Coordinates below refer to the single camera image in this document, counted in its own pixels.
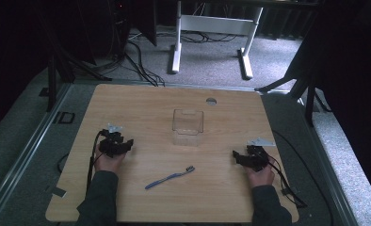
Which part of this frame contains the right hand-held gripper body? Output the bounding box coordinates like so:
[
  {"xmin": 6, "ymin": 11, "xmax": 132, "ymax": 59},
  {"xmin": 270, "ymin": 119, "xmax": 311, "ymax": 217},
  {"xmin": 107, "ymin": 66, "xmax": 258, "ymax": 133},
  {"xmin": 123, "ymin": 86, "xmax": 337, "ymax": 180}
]
[{"xmin": 240, "ymin": 137, "xmax": 277, "ymax": 172}]

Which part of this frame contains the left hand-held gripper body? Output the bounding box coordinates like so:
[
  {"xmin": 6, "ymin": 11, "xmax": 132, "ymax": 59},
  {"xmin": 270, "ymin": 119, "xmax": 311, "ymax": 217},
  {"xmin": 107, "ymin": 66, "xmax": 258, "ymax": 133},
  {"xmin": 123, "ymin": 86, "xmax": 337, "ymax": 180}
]
[{"xmin": 98, "ymin": 122, "xmax": 127, "ymax": 158}]

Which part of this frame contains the blue toothbrush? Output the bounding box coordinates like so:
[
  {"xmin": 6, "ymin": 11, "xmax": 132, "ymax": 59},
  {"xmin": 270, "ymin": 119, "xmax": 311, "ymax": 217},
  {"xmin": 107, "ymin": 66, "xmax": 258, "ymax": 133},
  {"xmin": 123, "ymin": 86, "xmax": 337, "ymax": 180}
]
[{"xmin": 144, "ymin": 165, "xmax": 196, "ymax": 191}]

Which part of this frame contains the clear plastic container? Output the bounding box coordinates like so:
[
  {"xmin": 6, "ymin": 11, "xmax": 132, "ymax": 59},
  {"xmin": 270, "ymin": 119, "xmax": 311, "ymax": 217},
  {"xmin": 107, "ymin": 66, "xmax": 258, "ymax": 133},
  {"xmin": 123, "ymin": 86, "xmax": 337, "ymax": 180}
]
[{"xmin": 171, "ymin": 108, "xmax": 205, "ymax": 148}]

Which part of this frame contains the person's left hand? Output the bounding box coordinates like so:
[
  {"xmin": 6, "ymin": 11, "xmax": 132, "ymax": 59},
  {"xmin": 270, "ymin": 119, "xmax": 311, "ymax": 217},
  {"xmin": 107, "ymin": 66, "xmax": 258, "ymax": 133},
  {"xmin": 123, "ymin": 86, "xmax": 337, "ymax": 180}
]
[{"xmin": 93, "ymin": 152, "xmax": 127, "ymax": 174}]

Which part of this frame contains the person's right hand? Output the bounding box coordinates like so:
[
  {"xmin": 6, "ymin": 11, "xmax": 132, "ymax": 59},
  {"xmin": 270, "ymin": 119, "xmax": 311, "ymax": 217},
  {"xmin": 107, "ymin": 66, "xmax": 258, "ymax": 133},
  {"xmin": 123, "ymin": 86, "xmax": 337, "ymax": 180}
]
[{"xmin": 243, "ymin": 155, "xmax": 276, "ymax": 189}]

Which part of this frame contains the black tape strip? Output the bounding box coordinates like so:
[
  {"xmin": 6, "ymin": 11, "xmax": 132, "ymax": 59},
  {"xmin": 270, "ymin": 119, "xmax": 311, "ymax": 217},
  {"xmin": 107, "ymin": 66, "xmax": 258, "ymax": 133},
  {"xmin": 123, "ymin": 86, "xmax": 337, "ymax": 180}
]
[{"xmin": 44, "ymin": 184, "xmax": 68, "ymax": 199}]

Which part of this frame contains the black metal stand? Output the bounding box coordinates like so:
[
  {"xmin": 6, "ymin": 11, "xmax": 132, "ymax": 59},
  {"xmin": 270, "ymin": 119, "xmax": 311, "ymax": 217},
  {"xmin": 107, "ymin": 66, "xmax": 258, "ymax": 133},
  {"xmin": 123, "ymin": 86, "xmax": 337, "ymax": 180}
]
[
  {"xmin": 36, "ymin": 0, "xmax": 113, "ymax": 113},
  {"xmin": 254, "ymin": 0, "xmax": 332, "ymax": 127}
]

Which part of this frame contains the left hand-held gripper cable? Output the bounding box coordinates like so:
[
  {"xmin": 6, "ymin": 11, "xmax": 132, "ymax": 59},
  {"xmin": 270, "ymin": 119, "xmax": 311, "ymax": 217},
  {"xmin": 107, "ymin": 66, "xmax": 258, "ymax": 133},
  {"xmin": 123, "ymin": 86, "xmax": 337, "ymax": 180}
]
[{"xmin": 85, "ymin": 129, "xmax": 108, "ymax": 193}]

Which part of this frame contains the hand-held gripper cable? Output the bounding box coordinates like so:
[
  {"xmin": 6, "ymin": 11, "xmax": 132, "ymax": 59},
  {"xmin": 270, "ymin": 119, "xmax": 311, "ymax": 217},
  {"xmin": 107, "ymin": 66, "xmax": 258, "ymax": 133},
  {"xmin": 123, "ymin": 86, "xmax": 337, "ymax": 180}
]
[
  {"xmin": 85, "ymin": 129, "xmax": 108, "ymax": 193},
  {"xmin": 266, "ymin": 154, "xmax": 309, "ymax": 209}
]

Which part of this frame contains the right hand-held gripper cable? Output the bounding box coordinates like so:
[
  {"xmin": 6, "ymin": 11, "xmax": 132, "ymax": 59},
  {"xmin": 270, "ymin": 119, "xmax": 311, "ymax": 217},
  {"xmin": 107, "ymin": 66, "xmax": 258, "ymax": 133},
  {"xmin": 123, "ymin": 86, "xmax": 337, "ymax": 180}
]
[{"xmin": 266, "ymin": 154, "xmax": 309, "ymax": 209}]

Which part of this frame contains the short black looped cable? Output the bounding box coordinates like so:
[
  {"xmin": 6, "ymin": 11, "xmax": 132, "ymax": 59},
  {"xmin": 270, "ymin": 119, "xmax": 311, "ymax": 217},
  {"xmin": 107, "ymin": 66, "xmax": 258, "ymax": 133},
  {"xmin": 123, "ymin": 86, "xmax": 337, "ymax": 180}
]
[{"xmin": 56, "ymin": 152, "xmax": 71, "ymax": 174}]

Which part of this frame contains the long black floor cable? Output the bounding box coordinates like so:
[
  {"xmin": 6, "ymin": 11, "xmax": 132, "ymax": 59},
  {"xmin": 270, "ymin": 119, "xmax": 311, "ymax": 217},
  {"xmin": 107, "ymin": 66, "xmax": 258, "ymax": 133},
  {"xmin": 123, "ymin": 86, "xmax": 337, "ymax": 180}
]
[{"xmin": 271, "ymin": 128, "xmax": 335, "ymax": 226}]

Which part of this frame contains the bundle of black floor cables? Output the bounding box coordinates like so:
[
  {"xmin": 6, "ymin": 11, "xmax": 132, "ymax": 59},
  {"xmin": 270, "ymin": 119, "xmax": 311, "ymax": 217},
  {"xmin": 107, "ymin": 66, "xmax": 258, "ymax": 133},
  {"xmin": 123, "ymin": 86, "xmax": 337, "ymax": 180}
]
[{"xmin": 122, "ymin": 29, "xmax": 167, "ymax": 88}]

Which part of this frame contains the metal floor rail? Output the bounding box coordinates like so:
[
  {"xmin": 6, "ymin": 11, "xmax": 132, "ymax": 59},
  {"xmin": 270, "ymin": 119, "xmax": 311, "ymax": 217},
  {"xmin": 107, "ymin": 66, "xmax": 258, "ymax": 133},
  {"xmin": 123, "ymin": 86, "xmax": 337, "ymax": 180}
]
[
  {"xmin": 0, "ymin": 82, "xmax": 73, "ymax": 218},
  {"xmin": 298, "ymin": 96, "xmax": 361, "ymax": 226}
]

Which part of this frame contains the white desk frame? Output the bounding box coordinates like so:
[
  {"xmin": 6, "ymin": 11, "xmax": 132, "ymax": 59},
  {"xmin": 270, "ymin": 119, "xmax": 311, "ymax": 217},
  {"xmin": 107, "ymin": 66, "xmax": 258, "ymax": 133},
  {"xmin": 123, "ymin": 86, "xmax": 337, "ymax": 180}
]
[{"xmin": 169, "ymin": 0, "xmax": 265, "ymax": 80}]

